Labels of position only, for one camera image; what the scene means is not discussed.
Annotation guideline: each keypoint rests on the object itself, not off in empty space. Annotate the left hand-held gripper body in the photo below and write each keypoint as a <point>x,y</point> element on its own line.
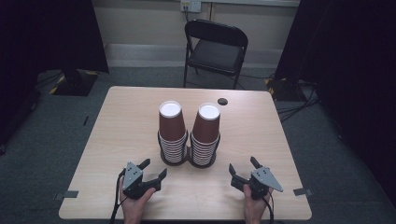
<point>132,179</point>

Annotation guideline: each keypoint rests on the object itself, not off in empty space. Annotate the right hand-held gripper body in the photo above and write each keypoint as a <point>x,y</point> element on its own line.
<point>264,180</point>

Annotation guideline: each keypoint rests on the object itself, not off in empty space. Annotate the person's left hand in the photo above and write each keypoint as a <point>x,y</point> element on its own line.
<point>136,203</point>

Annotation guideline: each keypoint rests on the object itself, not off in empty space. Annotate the person's right hand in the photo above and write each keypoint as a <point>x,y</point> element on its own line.
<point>253,205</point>

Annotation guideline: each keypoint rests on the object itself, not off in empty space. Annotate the grey tape strip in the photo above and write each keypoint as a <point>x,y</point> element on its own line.
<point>67,195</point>
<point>302,192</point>

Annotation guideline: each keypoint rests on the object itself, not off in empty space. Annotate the stack of brown paper cups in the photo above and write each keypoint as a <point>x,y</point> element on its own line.
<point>172,127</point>
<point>206,130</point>

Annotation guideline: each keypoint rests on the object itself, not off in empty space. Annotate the black round table cap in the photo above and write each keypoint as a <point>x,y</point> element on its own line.
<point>222,101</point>

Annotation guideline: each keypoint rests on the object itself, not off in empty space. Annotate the black stand base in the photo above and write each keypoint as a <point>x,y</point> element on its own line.
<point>285,90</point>
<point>74,83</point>

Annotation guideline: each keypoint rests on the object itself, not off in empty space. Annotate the black folding chair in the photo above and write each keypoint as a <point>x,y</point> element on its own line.
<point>216,54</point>

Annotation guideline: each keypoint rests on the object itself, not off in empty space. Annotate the black curtain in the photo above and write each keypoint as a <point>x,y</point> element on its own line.
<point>40,40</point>
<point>351,62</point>

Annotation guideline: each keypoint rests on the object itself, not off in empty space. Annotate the white wall outlet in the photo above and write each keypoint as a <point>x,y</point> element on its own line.
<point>190,5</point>

